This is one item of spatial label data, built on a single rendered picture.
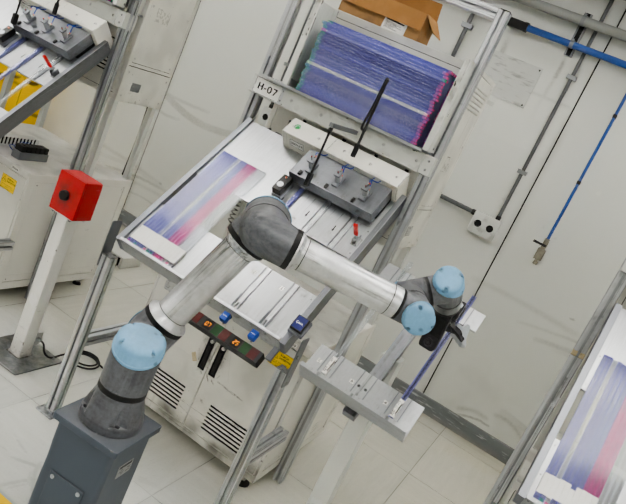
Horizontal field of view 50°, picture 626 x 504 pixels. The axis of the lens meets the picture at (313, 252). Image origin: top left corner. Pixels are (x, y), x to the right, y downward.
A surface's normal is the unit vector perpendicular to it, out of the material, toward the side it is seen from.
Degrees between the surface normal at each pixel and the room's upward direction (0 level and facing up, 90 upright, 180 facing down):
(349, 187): 45
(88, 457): 90
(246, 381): 90
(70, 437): 90
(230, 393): 90
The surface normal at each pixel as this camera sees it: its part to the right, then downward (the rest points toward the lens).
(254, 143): 0.00, -0.59
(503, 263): -0.41, 0.05
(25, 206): 0.82, 0.47
